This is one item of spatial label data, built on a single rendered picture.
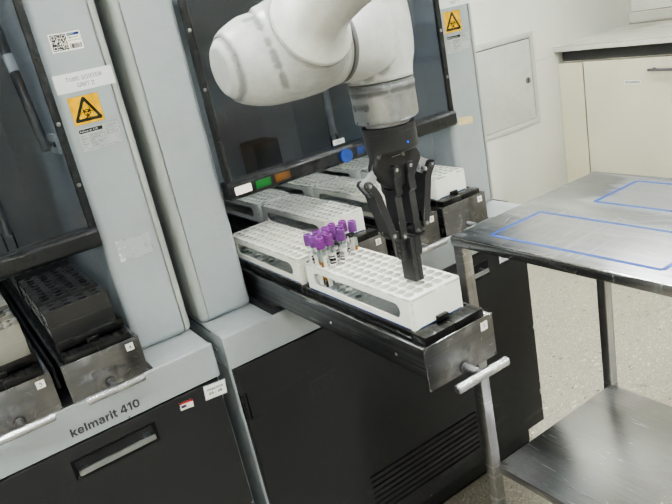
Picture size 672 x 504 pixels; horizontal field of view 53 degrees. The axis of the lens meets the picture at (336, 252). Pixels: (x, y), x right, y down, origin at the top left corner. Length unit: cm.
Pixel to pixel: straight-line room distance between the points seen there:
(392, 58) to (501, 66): 252
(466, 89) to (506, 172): 180
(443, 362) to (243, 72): 49
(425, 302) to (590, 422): 80
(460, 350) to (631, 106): 262
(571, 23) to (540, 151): 66
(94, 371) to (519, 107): 269
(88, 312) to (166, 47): 50
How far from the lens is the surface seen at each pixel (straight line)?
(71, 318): 127
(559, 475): 154
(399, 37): 90
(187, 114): 130
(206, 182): 132
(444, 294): 99
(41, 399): 123
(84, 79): 125
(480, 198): 162
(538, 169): 364
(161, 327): 134
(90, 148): 125
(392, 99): 90
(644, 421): 170
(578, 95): 366
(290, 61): 77
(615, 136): 358
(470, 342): 100
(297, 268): 122
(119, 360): 124
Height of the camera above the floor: 126
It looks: 19 degrees down
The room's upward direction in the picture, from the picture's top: 12 degrees counter-clockwise
